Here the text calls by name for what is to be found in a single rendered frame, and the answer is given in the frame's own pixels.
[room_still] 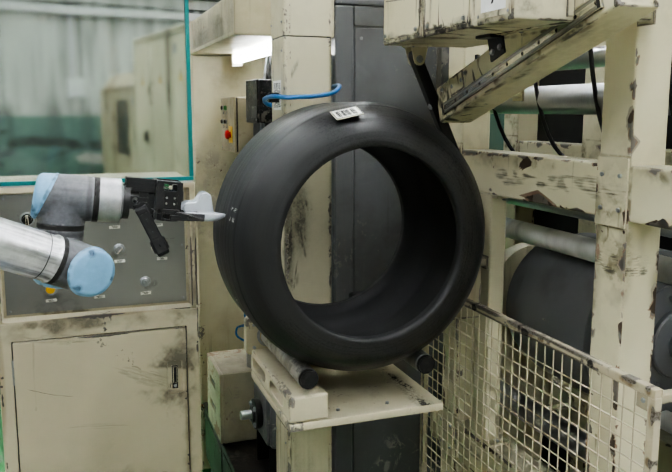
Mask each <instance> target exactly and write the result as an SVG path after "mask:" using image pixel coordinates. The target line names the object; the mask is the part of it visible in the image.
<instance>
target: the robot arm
mask: <svg viewBox="0 0 672 472"><path fill-rule="evenodd" d="M183 193H184V192H183V183H181V182H179V180H173V179H162V178H153V179H148V178H137V177H132V176H125V184H123V182H122V180H121V179H117V178H106V177H91V176H80V175H68V174H59V173H41V174H39V175H38V177H37V179H36V183H35V188H34V194H33V200H32V206H31V213H30V216H31V217H32V218H33V219H36V218H37V223H36V229H35V228H32V227H29V226H26V225H23V224H20V223H17V222H14V221H11V220H8V219H5V218H2V217H0V269H1V270H4V271H8V272H11V273H15V274H18V275H22V276H25V277H29V278H32V279H33V280H34V281H35V282H36V283H37V284H39V285H43V286H44V287H48V288H55V289H67V290H70V291H72V292H73V293H75V294H76V295H79V296H85V297H93V296H97V295H99V294H101V293H103V292H104V291H105V290H106V289H107V288H108V287H109V286H110V284H111V283H112V281H113V278H114V275H115V265H114V262H113V259H112V258H111V256H110V255H109V254H108V253H107V252H106V251H105V250H104V249H102V248H100V247H94V246H92V245H89V244H87V243H85V242H83V239H84V226H85V221H92V222H109V223H118V222H119V221H120V217H121V219H128V216H129V210H130V209H133V210H135V212H136V214H137V216H138V218H139V219H140V221H141V223H142V225H143V227H144V229H145V231H146V233H147V235H148V237H149V239H150V241H151V242H150V245H151V249H152V250H153V251H154V253H155V254H157V255H158V256H159V257H161V256H163V255H165V254H167V253H169V249H168V248H169V245H168V241H167V240H166V239H165V237H164V236H162V235H161V233H160V231H159V230H158V228H157V226H156V224H155V222H154V220H155V219H156V220H160V221H171V222H176V221H199V222H203V221H218V220H220V219H222V218H224V217H225V214H223V213H216V212H214V211H213V205H212V199H211V195H210V194H209V193H207V192H205V191H199V192H198V194H197V195H196V197H195V198H194V199H193V200H184V201H183ZM134 197H137V200H135V199H134V200H133V201H132V199H133V198H134ZM181 201H183V202H182V203H181Z"/></svg>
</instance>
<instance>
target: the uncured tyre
mask: <svg viewBox="0 0 672 472"><path fill-rule="evenodd" d="M354 106H357V107H358V108H359V109H360V110H361V111H362V112H363V113H364V114H363V115H359V116H354V117H350V118H345V119H341V120H336V119H335V118H334V116H333V115H332V114H331V113H330V112H331V111H335V110H340V109H345V108H349V107H354ZM356 149H362V150H364V151H366V152H367V153H369V154H370V155H371V156H373V157H374V158H375V159H376V160H377V161H378V162H379V163H380V164H381V165H382V166H383V167H384V168H385V170H386V171H387V172H388V174H389V175H390V177H391V179H392V181H393V183H394V185H395V187H396V190H397V193H398V196H399V200H400V205H401V215H402V222H401V232H400V237H399V241H398V244H397V247H396V250H395V252H394V255H393V257H392V259H391V261H390V262H389V264H388V266H387V267H386V269H385V270H384V271H383V273H382V274H381V275H380V276H379V277H378V278H377V279H376V280H375V281H374V282H373V283H372V284H371V285H370V286H368V287H367V288H366V289H364V290H363V291H361V292H360V293H358V294H356V295H354V296H352V297H350V298H348V299H345V300H342V301H338V302H333V303H326V304H314V303H306V302H302V301H298V300H295V299H294V298H293V296H292V294H291V292H290V290H289V288H288V285H287V283H286V280H285V276H284V272H283V267H282V260H281V240H282V232H283V227H284V223H285V219H286V216H287V214H288V211H289V208H290V206H291V204H292V202H293V200H294V198H295V196H296V195H297V193H298V192H299V190H300V189H301V187H302V186H303V185H304V183H305V182H306V181H307V180H308V179H309V178H310V176H311V175H312V174H313V173H315V172H316V171H317V170H318V169H319V168H320V167H322V166H323V165H324V164H326V163H327V162H329V161H330V160H332V159H334V158H335V157H337V156H339V155H341V154H344V153H346V152H349V151H352V150H356ZM223 182H225V183H227V184H229V186H227V185H225V184H223V183H222V186H221V188H220V191H219V195H218V198H217V202H216V207H215V212H216V213H223V214H225V217H224V218H222V219H220V220H218V221H214V222H213V241H214V250H215V256H216V261H217V265H218V268H219V271H220V274H221V277H222V279H223V282H224V284H225V286H226V288H227V290H228V292H229V293H230V295H231V297H232V298H233V300H234V301H235V303H236V304H237V305H238V307H239V308H240V309H241V310H242V311H243V312H244V314H245V315H246V316H247V317H248V318H249V319H250V321H251V322H252V323H253V324H254V325H255V326H256V327H257V329H258V330H259V331H260V332H261V333H262V334H263V335H264V336H265V337H266V338H267V339H268V340H269V341H270V342H271V343H273V344H274V345H275V346H276V347H278V348H279V349H280V350H282V351H283V352H285V353H287V354H288V355H290V356H292V357H294V358H296V359H298V360H300V361H302V362H305V363H308V364H311V365H314V366H318V367H322V368H327V369H333V370H342V371H362V370H370V369H376V368H380V367H384V366H388V365H391V364H393V363H396V362H399V361H401V360H403V359H405V358H407V357H409V356H411V355H413V354H415V353H416V352H418V351H420V350H421V349H423V348H424V347H425V346H427V345H428V344H429V343H431V342H432V341H433V340H434V339H436V338H437V337H438V336H439V335H440V334H441V333H442V332H443V331H444V330H445V329H446V328H447V327H448V326H449V324H450V323H451V322H452V321H453V320H454V318H455V317H456V316H457V314H458V313H459V311H460V310H461V308H462V307H463V305H464V304H465V302H466V300H467V298H468V296H469V294H470V292H471V290H472V288H473V286H474V283H475V281H476V278H477V275H478V272H479V268H480V265H481V260H482V255H483V249H484V240H485V219H484V210H483V204H482V199H481V195H480V192H479V188H478V185H477V183H476V180H475V177H474V175H473V173H472V171H471V169H470V167H469V165H468V163H467V162H466V160H465V159H464V157H463V156H462V154H461V153H460V151H459V150H458V149H457V148H456V146H455V145H454V144H453V143H452V142H451V141H450V140H449V139H448V138H447V137H446V136H445V135H444V134H443V133H442V132H441V131H439V130H438V129H437V128H436V127H434V126H433V125H432V124H430V123H429V122H428V121H426V120H425V119H423V118H421V117H419V116H418V115H416V114H414V113H412V112H410V111H407V110H405V109H402V108H399V107H396V106H393V105H389V104H384V103H377V102H330V103H320V104H314V105H310V106H306V107H302V108H299V109H297V110H294V111H292V112H289V113H287V114H285V115H283V116H281V117H279V118H278V119H276V120H274V121H273V122H271V123H270V124H268V125H267V126H265V127H264V128H263V129H262V130H260V131H259V132H258V133H257V134H256V135H255V136H254V137H253V138H252V139H251V140H250V141H249V142H248V143H247V144H246V145H245V146H244V147H243V149H242V150H241V151H240V153H239V154H238V155H237V157H236V158H235V160H234V161H233V163H232V165H231V166H230V168H229V170H228V172H227V174H226V176H225V178H224V181H223ZM232 204H234V205H237V206H238V209H237V213H236V218H235V224H234V225H231V224H229V223H228V221H229V216H230V211H231V207H232ZM233 294H234V295H235V296H236V298H237V300H238V302H239V304H240V305H239V304H238V302H237V301H236V299H235V297H234V295H233Z"/></svg>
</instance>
